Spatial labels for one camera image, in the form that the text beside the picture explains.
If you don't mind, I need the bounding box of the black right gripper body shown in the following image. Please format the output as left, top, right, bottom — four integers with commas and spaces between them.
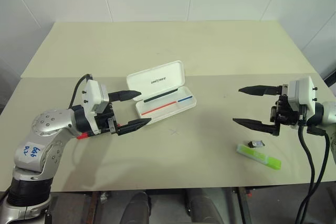
271, 84, 302, 127

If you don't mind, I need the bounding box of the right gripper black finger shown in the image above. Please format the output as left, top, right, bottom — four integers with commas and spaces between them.
232, 118, 279, 137
237, 84, 283, 96

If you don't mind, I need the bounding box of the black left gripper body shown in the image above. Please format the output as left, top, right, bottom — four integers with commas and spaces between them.
94, 102, 122, 137

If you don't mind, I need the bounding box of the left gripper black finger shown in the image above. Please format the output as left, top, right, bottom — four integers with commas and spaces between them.
117, 118, 152, 137
108, 90, 142, 103

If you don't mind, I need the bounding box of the green plastic box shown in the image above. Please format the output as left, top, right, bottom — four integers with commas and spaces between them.
237, 144, 282, 171

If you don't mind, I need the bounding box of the white hinged pencil case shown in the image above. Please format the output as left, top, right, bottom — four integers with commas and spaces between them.
125, 60, 197, 124

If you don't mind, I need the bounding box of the dark rounded shape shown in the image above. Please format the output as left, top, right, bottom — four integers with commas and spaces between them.
122, 191, 153, 224
185, 188, 226, 224

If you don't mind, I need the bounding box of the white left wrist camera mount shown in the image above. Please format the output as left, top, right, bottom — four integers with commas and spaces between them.
82, 79, 110, 134

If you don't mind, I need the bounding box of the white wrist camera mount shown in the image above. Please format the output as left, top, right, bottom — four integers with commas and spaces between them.
287, 76, 320, 114
82, 79, 110, 134

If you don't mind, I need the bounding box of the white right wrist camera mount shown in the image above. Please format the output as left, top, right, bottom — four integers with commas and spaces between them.
287, 76, 320, 114

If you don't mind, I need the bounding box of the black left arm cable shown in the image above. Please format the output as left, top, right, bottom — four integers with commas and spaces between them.
69, 73, 94, 109

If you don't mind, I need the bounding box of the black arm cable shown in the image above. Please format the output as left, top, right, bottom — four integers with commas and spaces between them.
295, 120, 316, 224
304, 126, 330, 224
69, 73, 94, 109

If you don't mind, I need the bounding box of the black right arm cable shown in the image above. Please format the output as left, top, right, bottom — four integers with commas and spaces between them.
304, 126, 330, 224
295, 120, 316, 224

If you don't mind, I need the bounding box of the metal table frame bar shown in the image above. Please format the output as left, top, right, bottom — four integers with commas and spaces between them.
230, 185, 255, 224

